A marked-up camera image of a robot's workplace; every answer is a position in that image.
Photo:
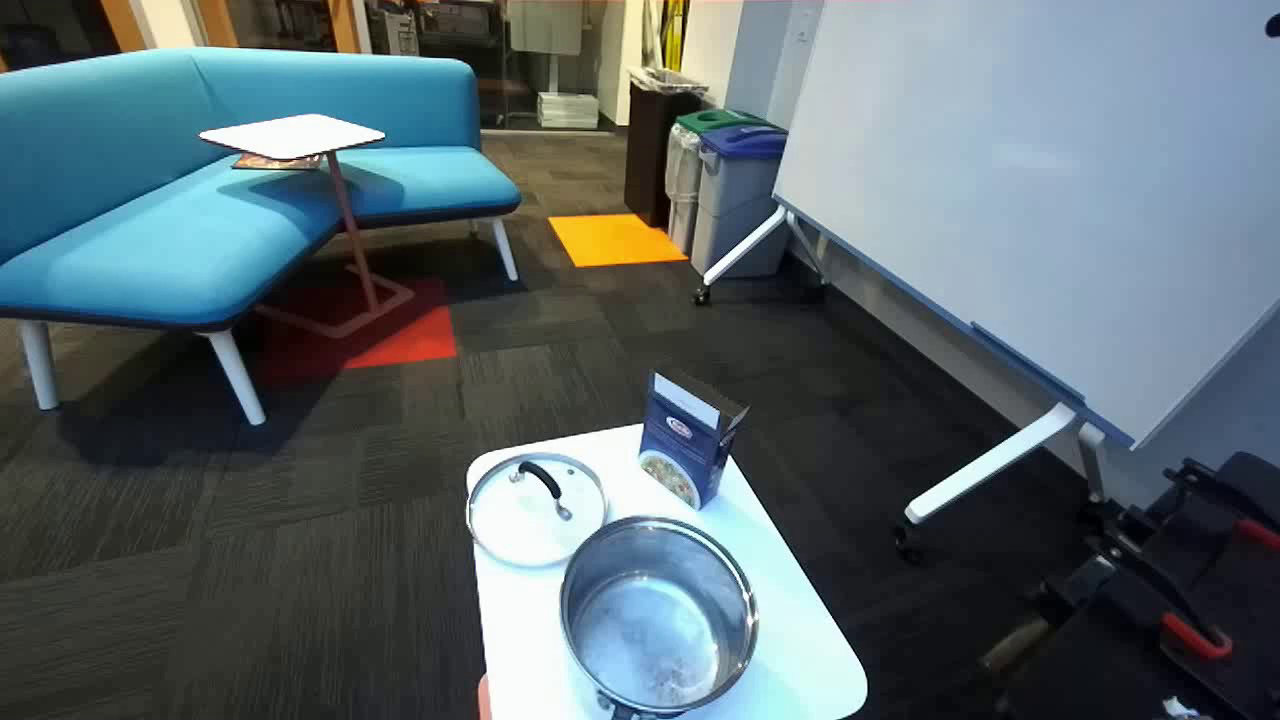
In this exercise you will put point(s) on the green lid recycling bin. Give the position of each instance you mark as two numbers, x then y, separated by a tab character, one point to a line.
682	181

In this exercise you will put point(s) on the blue lid recycling bin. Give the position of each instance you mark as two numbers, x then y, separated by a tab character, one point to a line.
739	202

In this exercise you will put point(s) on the stainless steel pot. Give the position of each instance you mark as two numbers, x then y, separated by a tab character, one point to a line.
662	625

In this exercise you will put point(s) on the blue pasta box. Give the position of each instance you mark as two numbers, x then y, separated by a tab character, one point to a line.
682	430

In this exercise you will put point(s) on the black trash bin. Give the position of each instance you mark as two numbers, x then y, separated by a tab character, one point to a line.
654	152

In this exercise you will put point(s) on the white box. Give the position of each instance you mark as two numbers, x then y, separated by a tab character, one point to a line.
569	108

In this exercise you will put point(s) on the white side table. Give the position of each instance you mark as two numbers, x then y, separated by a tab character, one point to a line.
292	135

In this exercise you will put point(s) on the large white mobile whiteboard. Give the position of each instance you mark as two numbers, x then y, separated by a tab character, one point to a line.
1040	172

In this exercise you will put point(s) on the blue upholstered sofa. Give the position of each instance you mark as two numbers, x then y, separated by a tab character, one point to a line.
162	226

